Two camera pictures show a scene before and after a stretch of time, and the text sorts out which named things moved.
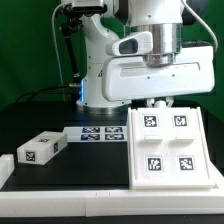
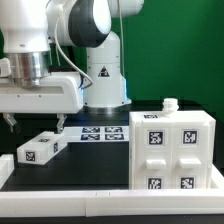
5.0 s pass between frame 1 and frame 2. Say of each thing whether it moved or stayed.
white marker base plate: stayed
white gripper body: moved
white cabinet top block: stayed
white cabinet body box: stayed
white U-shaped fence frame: stayed
